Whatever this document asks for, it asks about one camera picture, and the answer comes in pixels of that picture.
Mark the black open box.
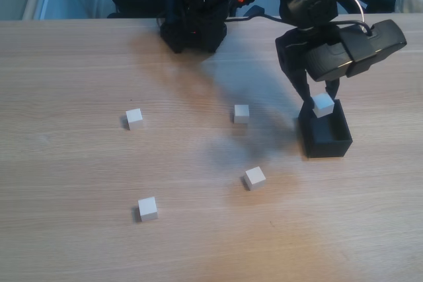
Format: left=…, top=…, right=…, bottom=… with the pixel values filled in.
left=298, top=98, right=354, bottom=159

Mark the white red gripper cable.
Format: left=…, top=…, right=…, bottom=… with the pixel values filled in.
left=295, top=0, right=369, bottom=37

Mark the black oval camera box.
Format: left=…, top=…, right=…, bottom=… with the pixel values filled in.
left=304, top=19, right=408, bottom=82

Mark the white cube block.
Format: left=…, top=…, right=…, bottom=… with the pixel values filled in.
left=244, top=166, right=267, bottom=192
left=233, top=104, right=250, bottom=125
left=311, top=92, right=335, bottom=118
left=125, top=108, right=143, bottom=130
left=137, top=196, right=159, bottom=223

